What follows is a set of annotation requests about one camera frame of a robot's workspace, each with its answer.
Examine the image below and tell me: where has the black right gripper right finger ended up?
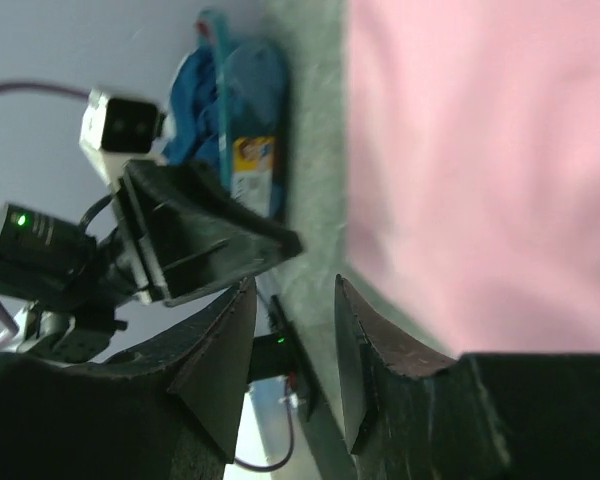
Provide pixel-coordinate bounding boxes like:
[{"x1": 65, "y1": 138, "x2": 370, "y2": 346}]
[{"x1": 334, "y1": 277, "x2": 600, "y2": 479}]

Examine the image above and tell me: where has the blue printed t shirt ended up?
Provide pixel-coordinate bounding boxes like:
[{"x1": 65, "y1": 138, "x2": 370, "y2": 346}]
[{"x1": 163, "y1": 46, "x2": 220, "y2": 174}]

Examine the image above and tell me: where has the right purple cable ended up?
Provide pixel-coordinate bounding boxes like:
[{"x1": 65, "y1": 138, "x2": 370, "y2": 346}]
[{"x1": 232, "y1": 384, "x2": 306, "y2": 474}]

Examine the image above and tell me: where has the purple cable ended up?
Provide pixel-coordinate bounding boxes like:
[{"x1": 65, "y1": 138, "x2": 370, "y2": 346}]
[
  {"x1": 232, "y1": 384, "x2": 306, "y2": 474},
  {"x1": 0, "y1": 82, "x2": 89, "y2": 351}
]

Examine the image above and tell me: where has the teal laundry basket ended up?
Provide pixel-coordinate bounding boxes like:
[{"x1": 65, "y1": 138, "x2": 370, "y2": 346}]
[{"x1": 195, "y1": 8, "x2": 290, "y2": 220}]

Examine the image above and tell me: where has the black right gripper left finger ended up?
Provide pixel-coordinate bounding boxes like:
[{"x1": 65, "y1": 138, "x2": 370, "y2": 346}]
[{"x1": 0, "y1": 279, "x2": 256, "y2": 479}]

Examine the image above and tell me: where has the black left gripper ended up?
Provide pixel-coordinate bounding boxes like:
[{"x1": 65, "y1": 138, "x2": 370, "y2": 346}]
[{"x1": 82, "y1": 160, "x2": 303, "y2": 306}]

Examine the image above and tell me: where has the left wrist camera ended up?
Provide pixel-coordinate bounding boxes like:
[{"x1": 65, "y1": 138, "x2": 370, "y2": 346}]
[{"x1": 79, "y1": 88, "x2": 166, "y2": 193}]

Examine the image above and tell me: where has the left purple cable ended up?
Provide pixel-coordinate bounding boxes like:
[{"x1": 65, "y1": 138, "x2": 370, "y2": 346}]
[{"x1": 0, "y1": 82, "x2": 89, "y2": 351}]

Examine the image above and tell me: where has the pink t shirt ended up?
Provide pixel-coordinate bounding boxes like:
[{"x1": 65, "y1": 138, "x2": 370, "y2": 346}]
[{"x1": 345, "y1": 1, "x2": 600, "y2": 355}]

